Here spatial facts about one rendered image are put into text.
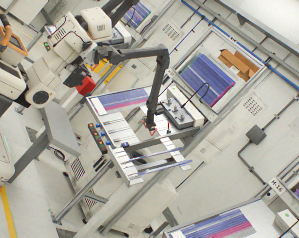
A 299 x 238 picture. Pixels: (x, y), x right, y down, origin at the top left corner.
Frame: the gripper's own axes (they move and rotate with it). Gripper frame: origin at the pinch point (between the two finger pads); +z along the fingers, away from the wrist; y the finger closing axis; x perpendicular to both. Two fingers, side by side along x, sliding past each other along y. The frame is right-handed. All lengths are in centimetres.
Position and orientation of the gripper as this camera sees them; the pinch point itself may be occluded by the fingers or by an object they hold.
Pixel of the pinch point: (149, 131)
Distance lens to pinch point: 302.5
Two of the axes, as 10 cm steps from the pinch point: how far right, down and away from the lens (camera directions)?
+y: -4.3, -5.7, 7.0
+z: -0.6, 7.9, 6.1
